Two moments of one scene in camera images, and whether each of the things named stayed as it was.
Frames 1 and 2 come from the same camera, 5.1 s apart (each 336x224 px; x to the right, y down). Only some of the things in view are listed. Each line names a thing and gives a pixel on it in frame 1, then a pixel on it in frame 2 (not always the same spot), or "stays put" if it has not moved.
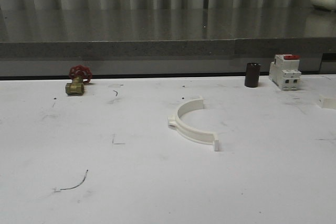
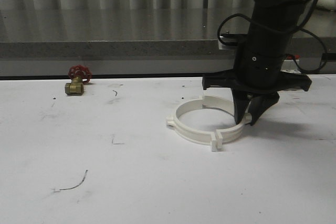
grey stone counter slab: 117,33 stays put
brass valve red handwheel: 80,74 stays put
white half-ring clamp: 326,103 to 226,105
